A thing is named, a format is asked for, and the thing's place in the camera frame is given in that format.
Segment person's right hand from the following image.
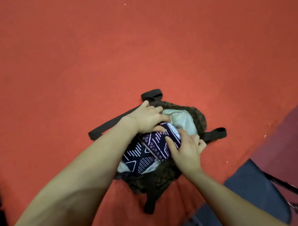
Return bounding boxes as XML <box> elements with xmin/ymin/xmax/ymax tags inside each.
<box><xmin>163</xmin><ymin>126</ymin><xmax>211</xmax><ymax>182</ymax></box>

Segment single purple black sock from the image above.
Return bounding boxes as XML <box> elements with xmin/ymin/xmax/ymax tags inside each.
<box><xmin>140</xmin><ymin>120</ymin><xmax>185</xmax><ymax>163</ymax></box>

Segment person's left forearm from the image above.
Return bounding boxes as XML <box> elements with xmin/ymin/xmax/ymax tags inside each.
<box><xmin>0</xmin><ymin>116</ymin><xmax>153</xmax><ymax>226</ymax></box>

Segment dark grey seat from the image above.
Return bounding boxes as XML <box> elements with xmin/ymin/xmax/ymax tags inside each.
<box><xmin>150</xmin><ymin>150</ymin><xmax>298</xmax><ymax>226</ymax></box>

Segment person's left hand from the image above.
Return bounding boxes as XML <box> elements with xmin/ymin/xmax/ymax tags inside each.
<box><xmin>117</xmin><ymin>97</ymin><xmax>174</xmax><ymax>139</ymax></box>

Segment person's right forearm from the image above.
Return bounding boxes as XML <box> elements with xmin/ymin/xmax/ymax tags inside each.
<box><xmin>185</xmin><ymin>155</ymin><xmax>292</xmax><ymax>226</ymax></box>

